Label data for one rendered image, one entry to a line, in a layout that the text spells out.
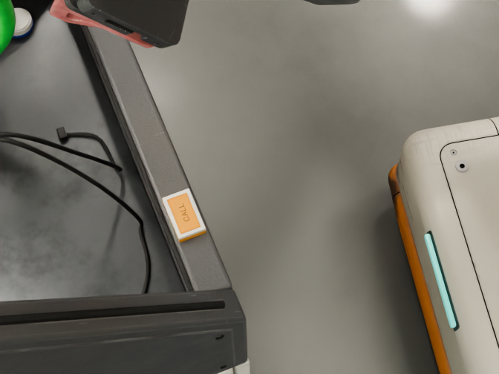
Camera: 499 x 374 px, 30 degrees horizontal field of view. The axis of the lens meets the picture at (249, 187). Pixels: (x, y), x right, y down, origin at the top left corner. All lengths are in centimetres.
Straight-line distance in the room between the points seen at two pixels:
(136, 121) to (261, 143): 107
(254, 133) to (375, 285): 44
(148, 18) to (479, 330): 122
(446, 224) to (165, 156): 83
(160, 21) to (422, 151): 128
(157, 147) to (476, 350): 84
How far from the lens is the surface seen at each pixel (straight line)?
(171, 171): 100
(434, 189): 176
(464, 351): 169
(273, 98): 215
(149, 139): 102
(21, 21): 126
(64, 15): 62
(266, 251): 198
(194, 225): 96
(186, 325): 88
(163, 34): 56
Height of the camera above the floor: 184
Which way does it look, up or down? 64 degrees down
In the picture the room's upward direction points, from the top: 1 degrees counter-clockwise
